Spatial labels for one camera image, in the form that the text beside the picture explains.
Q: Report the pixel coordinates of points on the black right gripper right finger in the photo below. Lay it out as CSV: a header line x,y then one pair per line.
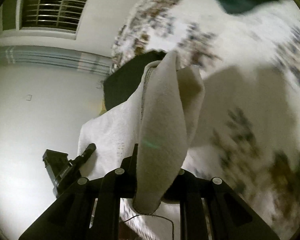
x,y
210,209

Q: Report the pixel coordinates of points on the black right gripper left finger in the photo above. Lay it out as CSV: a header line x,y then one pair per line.
x,y
89,209

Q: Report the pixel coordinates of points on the beige t-shirt with black collar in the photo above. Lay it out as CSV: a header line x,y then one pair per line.
x,y
160,119

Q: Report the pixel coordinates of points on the barred window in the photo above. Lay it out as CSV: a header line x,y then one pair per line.
x,y
46,17

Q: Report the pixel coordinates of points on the black clothes pile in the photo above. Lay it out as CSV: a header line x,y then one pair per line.
x,y
118,87

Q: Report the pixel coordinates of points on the floral bed sheet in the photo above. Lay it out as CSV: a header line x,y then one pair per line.
x,y
248,131

